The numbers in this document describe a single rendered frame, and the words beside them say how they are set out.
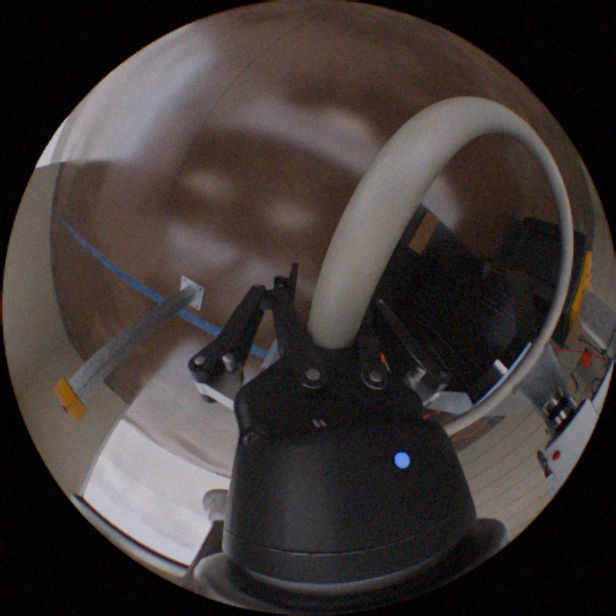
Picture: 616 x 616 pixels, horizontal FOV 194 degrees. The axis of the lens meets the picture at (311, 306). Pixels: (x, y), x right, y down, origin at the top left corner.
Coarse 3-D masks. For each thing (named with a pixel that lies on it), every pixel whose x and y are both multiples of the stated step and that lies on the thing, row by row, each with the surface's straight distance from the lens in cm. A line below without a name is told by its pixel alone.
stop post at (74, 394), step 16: (192, 288) 138; (160, 304) 120; (176, 304) 122; (192, 304) 144; (144, 320) 110; (160, 320) 115; (128, 336) 103; (144, 336) 109; (96, 352) 100; (112, 352) 98; (128, 352) 105; (80, 368) 98; (96, 368) 95; (112, 368) 101; (64, 384) 95; (80, 384) 94; (96, 384) 98; (64, 400) 92; (80, 400) 96; (80, 416) 98
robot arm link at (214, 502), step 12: (216, 492) 89; (204, 504) 90; (216, 504) 85; (216, 516) 83; (216, 528) 80; (204, 540) 78; (216, 540) 76; (204, 552) 74; (216, 552) 74; (192, 564) 73; (192, 576) 70; (192, 588) 68
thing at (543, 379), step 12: (540, 360) 57; (552, 360) 53; (528, 372) 55; (540, 372) 61; (552, 372) 68; (528, 384) 59; (540, 384) 66; (552, 384) 74; (564, 384) 73; (528, 396) 59; (540, 396) 72; (540, 408) 77
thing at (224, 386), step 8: (224, 360) 8; (232, 360) 8; (224, 368) 9; (232, 368) 9; (240, 368) 9; (216, 376) 9; (224, 376) 9; (232, 376) 9; (240, 376) 9; (200, 384) 9; (208, 384) 9; (216, 384) 9; (224, 384) 8; (232, 384) 8; (240, 384) 8; (200, 392) 9; (208, 392) 9; (216, 392) 8; (224, 392) 8; (232, 392) 8; (224, 400) 8; (232, 400) 8; (232, 408) 9
